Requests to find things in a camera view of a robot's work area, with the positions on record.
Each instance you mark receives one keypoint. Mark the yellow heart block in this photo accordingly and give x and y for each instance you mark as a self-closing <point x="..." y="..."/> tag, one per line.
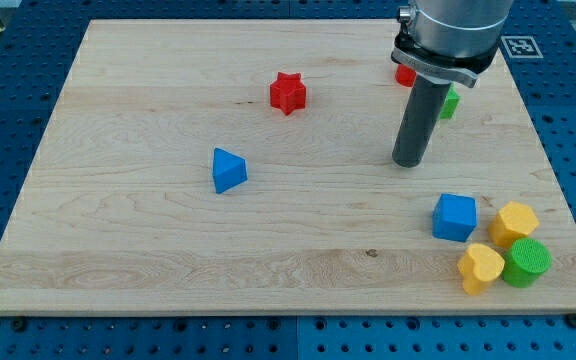
<point x="480" y="266"/>

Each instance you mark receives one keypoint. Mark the blue cube block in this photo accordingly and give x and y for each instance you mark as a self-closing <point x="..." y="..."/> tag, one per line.
<point x="454" y="217"/>

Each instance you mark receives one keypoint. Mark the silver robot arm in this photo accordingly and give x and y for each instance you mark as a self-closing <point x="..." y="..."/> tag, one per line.
<point x="444" y="42"/>

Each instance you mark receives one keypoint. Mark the green star block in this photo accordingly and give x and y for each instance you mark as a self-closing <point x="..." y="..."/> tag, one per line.
<point x="451" y="103"/>

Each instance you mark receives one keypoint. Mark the green cylinder block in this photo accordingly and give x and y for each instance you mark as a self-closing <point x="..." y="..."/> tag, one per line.
<point x="525" y="262"/>

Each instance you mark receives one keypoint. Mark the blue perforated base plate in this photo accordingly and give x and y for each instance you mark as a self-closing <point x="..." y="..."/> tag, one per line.
<point x="37" y="48"/>

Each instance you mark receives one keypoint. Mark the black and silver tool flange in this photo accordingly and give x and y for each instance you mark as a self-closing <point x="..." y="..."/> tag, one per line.
<point x="465" y="71"/>

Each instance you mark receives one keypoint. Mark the white fiducial marker tag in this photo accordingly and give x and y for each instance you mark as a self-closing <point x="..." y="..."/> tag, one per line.
<point x="521" y="47"/>

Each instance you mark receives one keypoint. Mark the wooden board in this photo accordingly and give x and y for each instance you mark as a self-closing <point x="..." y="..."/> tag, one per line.
<point x="118" y="215"/>

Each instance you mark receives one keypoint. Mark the red star block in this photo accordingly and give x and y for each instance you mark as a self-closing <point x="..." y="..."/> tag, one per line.
<point x="288" y="93"/>

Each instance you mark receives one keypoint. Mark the yellow hexagon block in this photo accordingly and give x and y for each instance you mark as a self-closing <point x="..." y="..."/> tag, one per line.
<point x="512" y="222"/>

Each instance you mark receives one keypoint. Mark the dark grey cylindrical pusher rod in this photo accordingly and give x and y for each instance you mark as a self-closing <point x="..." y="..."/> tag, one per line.
<point x="421" y="114"/>

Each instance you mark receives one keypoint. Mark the red block behind arm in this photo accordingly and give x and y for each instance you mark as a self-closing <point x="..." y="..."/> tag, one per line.
<point x="405" y="75"/>

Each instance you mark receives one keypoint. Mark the blue triangle block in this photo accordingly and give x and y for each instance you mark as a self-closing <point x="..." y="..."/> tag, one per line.
<point x="229" y="170"/>

